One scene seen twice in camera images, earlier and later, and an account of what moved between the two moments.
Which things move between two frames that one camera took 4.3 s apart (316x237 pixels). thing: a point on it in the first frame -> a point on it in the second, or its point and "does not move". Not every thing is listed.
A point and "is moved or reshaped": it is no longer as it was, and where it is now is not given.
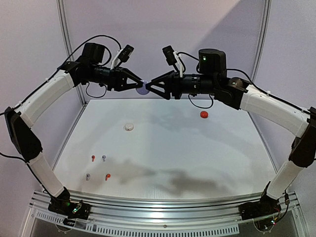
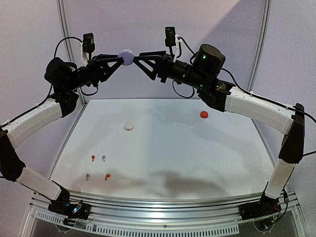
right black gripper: x=175 y=85 -> x=160 y=67
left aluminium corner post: x=68 y=41 does not move
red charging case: x=204 y=114 does not move
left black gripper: x=117 y=79 -> x=98 y=70
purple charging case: x=142 y=90 is moved or reshaped
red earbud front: x=107 y=176 does not move
